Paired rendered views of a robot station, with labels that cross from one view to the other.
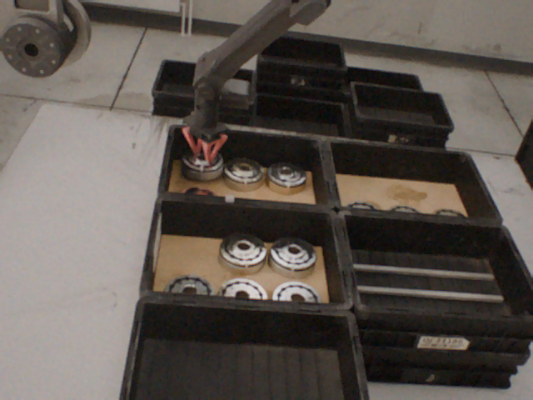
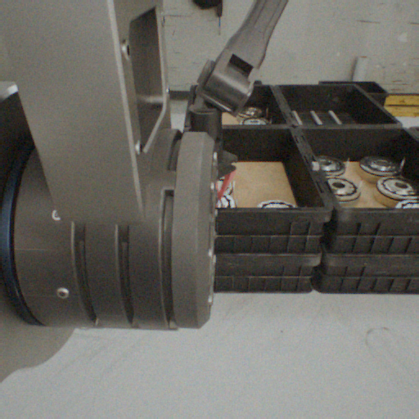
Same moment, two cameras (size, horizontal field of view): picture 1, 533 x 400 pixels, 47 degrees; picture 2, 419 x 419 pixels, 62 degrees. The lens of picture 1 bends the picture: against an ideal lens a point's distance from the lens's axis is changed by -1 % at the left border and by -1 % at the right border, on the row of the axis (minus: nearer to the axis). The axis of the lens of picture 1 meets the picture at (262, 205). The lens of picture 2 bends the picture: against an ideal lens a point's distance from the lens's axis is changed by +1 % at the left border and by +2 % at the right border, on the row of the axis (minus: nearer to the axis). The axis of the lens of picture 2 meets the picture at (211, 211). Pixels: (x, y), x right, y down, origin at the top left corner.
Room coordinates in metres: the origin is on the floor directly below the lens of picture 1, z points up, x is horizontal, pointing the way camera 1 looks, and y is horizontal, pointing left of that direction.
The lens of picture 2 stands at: (1.22, 0.76, 1.29)
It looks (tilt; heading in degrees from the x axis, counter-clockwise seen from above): 36 degrees down; 277
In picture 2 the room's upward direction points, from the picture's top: straight up
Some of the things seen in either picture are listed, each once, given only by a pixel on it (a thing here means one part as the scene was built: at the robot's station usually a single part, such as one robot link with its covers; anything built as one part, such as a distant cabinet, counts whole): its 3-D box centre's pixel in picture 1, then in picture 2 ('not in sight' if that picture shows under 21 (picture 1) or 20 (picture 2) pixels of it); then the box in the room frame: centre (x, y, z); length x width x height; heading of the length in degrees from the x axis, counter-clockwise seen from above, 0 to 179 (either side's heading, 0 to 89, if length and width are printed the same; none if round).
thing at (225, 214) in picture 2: (246, 167); (243, 164); (1.24, 0.05, 0.92); 0.40 x 0.30 x 0.02; 97
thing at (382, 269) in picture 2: not in sight; (359, 220); (0.94, 0.02, 0.76); 0.40 x 0.30 x 0.12; 97
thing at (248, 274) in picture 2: not in sight; (240, 220); (1.24, 0.05, 0.76); 0.40 x 0.30 x 0.12; 97
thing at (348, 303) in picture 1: (246, 252); (376, 164); (0.94, 0.02, 0.92); 0.40 x 0.30 x 0.02; 97
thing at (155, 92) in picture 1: (202, 127); not in sight; (2.27, 0.30, 0.37); 0.40 x 0.30 x 0.45; 94
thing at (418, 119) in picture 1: (387, 149); not in sight; (2.33, -0.50, 0.37); 0.40 x 0.30 x 0.45; 94
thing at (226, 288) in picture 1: (241, 297); (400, 187); (0.87, 0.01, 0.86); 0.10 x 0.10 x 0.01
